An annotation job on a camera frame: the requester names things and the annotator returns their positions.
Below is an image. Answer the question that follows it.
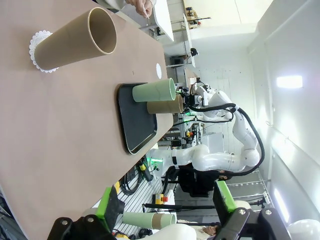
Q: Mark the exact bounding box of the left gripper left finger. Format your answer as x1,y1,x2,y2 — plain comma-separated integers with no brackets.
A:
46,185,126,240

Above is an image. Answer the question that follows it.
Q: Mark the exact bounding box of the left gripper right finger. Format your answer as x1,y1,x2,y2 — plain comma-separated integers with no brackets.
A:
212,180,296,240

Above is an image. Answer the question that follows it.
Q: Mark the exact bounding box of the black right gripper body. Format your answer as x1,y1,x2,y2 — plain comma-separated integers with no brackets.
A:
184,92,201,109

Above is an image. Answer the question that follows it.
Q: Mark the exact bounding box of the brown plastic cup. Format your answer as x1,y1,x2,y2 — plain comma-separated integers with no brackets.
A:
151,214,173,229
34,6,118,70
146,94,185,115

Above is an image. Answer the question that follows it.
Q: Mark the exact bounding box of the person's right hand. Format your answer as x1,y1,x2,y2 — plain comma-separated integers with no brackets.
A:
124,0,154,20

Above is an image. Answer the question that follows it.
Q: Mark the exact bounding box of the person in black clothes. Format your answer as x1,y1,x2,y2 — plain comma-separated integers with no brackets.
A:
177,166,235,199

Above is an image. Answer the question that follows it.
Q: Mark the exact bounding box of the bystander in light clothes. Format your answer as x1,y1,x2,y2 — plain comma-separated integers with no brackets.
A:
176,219,222,237

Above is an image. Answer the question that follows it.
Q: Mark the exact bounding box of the black handheld device yellow label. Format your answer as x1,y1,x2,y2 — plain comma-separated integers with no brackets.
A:
138,160,154,183

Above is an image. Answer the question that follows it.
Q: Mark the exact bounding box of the yellow grey emergency stop box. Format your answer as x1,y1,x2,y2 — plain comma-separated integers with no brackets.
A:
152,193,169,205

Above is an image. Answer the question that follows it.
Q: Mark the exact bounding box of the black plastic tray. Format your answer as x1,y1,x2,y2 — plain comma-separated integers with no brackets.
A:
115,82,158,155

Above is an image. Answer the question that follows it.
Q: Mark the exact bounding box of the white room table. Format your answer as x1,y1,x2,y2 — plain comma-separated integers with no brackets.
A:
152,0,175,43

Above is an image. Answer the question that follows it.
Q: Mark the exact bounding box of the wooden workbench with tools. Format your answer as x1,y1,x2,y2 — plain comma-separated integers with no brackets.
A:
184,6,212,27

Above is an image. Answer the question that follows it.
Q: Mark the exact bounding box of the ceiling light panel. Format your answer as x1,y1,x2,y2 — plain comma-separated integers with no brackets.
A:
275,74,304,89

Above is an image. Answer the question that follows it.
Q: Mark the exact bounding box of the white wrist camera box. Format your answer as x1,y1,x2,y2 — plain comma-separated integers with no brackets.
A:
195,91,210,107

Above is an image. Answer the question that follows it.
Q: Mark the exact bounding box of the aluminium profile frame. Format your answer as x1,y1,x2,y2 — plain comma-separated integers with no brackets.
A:
159,119,204,151

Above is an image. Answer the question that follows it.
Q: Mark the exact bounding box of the black coiled cable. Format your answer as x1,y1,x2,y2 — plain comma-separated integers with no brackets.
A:
120,171,144,196

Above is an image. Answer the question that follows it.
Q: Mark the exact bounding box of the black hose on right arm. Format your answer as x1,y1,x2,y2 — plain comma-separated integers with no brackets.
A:
186,102,266,176

